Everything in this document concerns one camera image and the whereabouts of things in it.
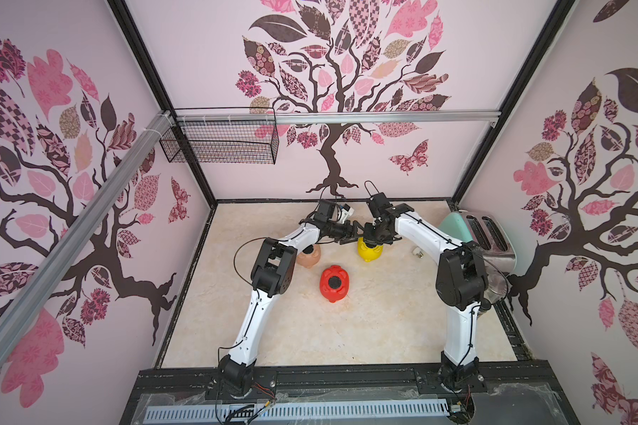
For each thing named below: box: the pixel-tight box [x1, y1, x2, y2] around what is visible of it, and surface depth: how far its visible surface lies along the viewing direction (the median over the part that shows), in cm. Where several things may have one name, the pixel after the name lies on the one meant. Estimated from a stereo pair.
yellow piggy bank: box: [357, 237, 384, 263], surface depth 97 cm
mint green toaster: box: [437, 209, 518, 276], surface depth 89 cm
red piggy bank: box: [319, 263, 351, 303], surface depth 87 cm
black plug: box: [328, 275, 342, 290], surface depth 87 cm
